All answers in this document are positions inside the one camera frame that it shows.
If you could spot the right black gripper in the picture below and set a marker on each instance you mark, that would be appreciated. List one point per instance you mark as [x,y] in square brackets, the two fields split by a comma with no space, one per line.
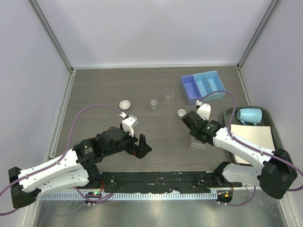
[191,133]

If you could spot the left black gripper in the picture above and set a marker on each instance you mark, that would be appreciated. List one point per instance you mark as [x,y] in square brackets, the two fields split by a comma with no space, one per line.
[139,151]

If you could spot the clear plastic tube rack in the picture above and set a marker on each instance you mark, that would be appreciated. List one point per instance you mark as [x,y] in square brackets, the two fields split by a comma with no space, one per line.
[197,144]

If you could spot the purple-blue plastic bin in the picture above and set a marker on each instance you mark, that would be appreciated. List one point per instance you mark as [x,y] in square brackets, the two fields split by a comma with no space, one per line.
[190,89]

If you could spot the white ceramic bowl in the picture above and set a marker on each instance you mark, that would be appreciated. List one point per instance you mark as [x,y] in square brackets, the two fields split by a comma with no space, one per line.
[124,104]

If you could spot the small glass bottle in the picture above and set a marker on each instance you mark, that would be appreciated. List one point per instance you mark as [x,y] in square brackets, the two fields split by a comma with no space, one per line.
[153,106]

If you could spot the glass beaker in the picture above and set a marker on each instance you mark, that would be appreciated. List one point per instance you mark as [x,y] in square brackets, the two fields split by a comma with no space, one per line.
[168,95]

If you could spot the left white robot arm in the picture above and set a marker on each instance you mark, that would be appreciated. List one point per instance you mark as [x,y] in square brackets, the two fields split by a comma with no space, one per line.
[76,168]

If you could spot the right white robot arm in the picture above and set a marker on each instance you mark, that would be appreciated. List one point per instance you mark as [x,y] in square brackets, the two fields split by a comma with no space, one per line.
[272,171]

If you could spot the small white crucible cup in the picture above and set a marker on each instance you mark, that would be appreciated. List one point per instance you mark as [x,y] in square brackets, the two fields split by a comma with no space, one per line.
[181,113]

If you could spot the light blue middle bin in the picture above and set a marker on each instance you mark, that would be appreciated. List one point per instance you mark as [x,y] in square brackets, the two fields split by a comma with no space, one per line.
[203,85]

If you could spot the light blue bin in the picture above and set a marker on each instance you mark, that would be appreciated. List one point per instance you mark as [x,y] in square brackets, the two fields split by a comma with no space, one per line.
[203,85]
[216,85]

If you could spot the light blue mug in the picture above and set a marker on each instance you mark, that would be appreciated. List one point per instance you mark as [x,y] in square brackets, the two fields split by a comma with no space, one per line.
[249,115]

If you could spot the light blue right bin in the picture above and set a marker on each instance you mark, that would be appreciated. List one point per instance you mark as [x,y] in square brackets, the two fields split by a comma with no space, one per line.
[216,85]

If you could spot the white paper sheet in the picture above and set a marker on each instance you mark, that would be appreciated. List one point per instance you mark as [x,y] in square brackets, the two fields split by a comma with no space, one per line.
[259,135]

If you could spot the dark green tray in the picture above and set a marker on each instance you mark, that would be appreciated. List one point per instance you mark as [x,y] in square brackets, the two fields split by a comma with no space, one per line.
[267,120]

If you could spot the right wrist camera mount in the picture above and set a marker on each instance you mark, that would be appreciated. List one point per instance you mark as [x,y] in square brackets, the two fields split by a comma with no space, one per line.
[203,110]

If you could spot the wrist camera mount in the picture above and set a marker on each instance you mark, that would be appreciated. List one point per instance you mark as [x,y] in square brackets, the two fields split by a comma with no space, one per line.
[128,123]
[203,110]

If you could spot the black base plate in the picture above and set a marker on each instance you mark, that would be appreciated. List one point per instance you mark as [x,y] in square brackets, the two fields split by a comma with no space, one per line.
[159,182]

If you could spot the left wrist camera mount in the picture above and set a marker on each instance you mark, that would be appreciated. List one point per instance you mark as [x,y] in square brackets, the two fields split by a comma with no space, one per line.
[128,123]

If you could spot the slotted cable duct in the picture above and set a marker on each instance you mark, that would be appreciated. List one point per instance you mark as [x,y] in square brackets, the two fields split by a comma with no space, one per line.
[174,195]

